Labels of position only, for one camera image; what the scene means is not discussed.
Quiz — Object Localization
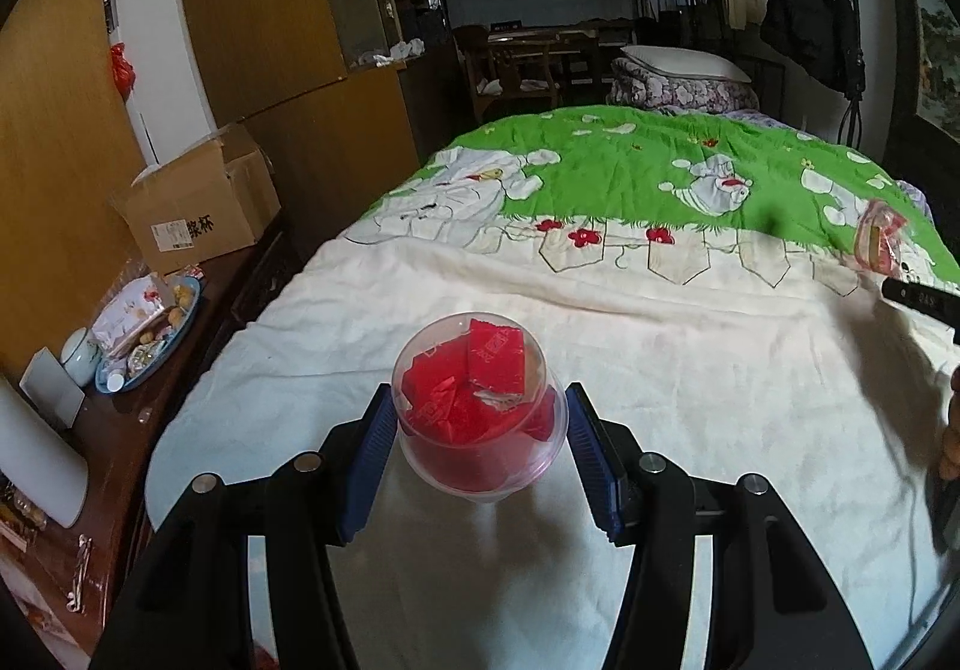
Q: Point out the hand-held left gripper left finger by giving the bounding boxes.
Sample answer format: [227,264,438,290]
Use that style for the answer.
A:
[90,382,398,670]

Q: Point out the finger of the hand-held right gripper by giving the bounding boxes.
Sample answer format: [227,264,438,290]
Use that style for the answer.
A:
[880,275,960,347]

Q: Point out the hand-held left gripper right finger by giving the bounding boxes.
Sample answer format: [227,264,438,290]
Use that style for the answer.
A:
[565,382,876,670]

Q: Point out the pink clear plastic wrapper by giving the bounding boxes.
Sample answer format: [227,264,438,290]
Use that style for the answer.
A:
[853,199,914,275]

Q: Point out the clear plastic cup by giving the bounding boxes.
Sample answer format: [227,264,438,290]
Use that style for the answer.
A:
[394,313,569,507]

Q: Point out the person's right hand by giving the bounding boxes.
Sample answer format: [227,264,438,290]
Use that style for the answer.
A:
[937,368,960,485]

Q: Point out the printed green and cream blanket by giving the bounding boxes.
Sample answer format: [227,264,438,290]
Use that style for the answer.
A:
[145,103,960,670]

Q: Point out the blue plate of snacks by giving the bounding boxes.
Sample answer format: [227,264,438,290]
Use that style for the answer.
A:
[93,271,205,395]

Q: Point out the dark wooden side cabinet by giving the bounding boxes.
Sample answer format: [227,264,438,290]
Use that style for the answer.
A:
[0,212,308,670]

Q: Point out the black metal coat stand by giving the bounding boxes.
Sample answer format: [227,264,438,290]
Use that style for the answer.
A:
[705,0,875,149]

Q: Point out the pink and white snack packet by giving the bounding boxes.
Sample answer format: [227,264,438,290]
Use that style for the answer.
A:
[90,275,170,353]

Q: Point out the metal tweezers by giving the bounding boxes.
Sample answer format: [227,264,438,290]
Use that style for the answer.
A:
[66,533,95,615]

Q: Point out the black hanging coat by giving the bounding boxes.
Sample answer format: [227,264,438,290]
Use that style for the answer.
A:
[760,0,862,95]

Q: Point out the small white teacup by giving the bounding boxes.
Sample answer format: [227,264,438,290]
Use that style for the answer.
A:
[60,328,104,387]

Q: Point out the brown cardboard box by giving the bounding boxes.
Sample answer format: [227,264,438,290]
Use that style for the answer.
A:
[111,122,283,278]

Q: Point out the folded floral quilt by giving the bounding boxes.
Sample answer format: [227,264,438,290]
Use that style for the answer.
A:
[606,58,760,116]

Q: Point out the white pillow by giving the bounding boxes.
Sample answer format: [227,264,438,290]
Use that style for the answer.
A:
[620,44,752,87]

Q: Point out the wooden chair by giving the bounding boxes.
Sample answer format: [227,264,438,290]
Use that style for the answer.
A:
[463,26,565,122]

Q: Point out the white cloth on shelf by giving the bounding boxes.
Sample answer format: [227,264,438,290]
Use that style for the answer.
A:
[358,37,426,69]

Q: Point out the wooden desk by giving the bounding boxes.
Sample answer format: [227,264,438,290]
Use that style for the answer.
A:
[486,19,640,87]

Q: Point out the brown wooden wardrobe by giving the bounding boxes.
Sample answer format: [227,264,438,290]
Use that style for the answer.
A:
[174,0,419,258]

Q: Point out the brown wooden door panel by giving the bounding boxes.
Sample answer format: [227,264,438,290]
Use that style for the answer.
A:
[0,0,147,378]

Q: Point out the red hanging ornament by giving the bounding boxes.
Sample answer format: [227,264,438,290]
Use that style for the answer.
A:
[109,41,137,98]

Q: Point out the framed wall painting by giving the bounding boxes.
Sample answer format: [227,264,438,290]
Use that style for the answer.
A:
[909,0,960,142]

